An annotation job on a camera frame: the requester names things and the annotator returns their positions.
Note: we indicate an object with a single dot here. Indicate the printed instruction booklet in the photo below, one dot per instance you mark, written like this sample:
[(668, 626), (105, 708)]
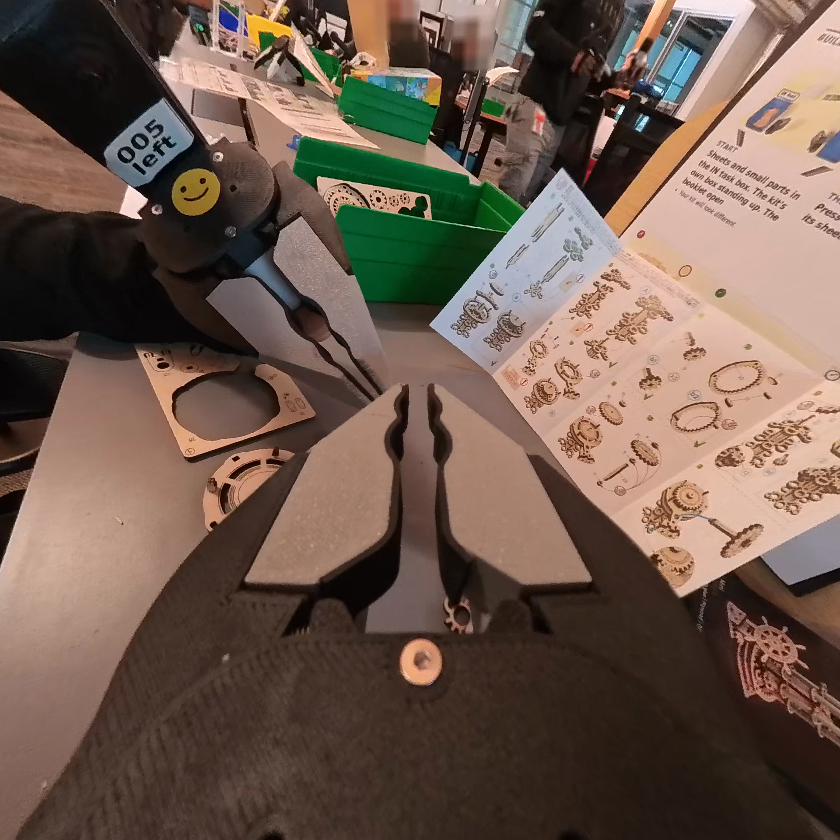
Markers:
[(656, 407)]

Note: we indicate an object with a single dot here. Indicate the wooden gear sheet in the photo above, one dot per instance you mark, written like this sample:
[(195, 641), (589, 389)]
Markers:
[(354, 193)]

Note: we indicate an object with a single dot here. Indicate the round wooden disc part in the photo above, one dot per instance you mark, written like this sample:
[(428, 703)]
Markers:
[(229, 492)]

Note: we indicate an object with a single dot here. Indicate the green plastic bin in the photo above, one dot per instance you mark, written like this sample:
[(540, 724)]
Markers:
[(407, 262), (367, 161), (387, 111)]

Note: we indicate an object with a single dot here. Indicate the person's left forearm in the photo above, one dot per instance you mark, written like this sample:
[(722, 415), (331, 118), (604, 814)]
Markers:
[(59, 269)]

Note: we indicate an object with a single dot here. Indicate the wooden sheet with round cutout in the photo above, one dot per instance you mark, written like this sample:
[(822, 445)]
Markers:
[(164, 387)]

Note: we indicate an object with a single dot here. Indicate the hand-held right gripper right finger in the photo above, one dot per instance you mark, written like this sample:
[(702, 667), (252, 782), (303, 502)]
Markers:
[(505, 518)]

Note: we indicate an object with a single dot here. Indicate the printed paper sheet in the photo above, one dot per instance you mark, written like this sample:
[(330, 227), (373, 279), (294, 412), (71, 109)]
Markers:
[(295, 105)]

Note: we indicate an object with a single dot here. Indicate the white instruction board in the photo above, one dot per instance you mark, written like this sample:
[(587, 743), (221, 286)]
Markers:
[(774, 197)]

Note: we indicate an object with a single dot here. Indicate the black kit box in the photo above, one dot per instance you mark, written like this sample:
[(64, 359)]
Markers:
[(774, 656)]

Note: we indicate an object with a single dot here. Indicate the small wooden gear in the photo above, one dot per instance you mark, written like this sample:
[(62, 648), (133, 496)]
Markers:
[(449, 617)]

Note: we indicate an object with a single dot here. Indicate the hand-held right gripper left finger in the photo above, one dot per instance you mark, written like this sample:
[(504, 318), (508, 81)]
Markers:
[(341, 512)]

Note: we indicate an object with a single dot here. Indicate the black chair armrest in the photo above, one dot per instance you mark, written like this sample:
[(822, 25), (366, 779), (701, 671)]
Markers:
[(33, 387)]

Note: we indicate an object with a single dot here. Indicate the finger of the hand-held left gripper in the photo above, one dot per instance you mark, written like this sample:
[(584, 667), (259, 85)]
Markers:
[(328, 275), (243, 308)]

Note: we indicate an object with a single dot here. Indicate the colourful cardboard box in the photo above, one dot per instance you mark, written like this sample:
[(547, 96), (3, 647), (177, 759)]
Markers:
[(407, 85)]

